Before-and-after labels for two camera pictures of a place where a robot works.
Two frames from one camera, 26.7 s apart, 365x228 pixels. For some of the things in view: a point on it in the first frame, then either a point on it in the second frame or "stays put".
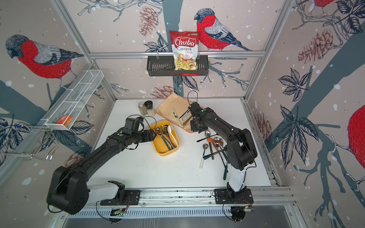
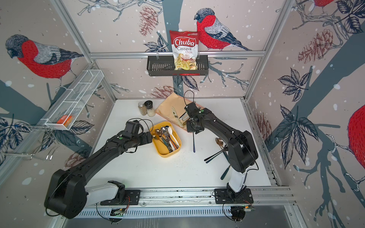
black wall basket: (164, 65) stays put
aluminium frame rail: (207, 197) stays put
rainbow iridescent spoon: (216, 144) → (194, 143)
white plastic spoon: (169, 130) stays put
